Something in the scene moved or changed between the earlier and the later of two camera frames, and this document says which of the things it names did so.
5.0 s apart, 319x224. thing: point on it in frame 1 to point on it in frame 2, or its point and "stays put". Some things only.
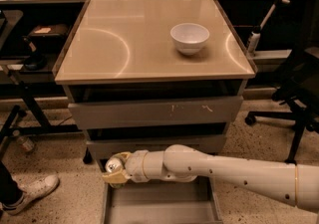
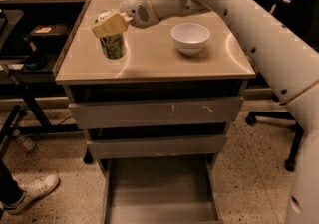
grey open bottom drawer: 163,200 stays put
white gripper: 134,165 to 137,8
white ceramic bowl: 189,37 stays put
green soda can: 114,165 to 113,45
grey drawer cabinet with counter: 147,74 stays put
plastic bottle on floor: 25,143 stays put
